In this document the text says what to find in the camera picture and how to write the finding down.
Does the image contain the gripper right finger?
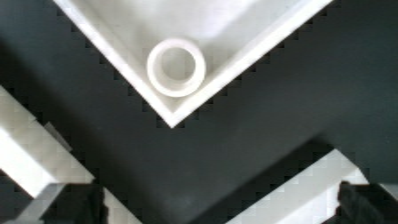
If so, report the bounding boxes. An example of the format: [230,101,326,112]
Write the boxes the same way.
[322,182,398,224]

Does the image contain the white square table top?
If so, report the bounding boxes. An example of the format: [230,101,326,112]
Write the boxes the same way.
[54,0,333,126]

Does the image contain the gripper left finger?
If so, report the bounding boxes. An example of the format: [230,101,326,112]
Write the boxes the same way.
[15,182,109,224]

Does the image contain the white L-shaped obstacle fence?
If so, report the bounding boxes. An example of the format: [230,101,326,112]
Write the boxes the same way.
[0,88,372,224]

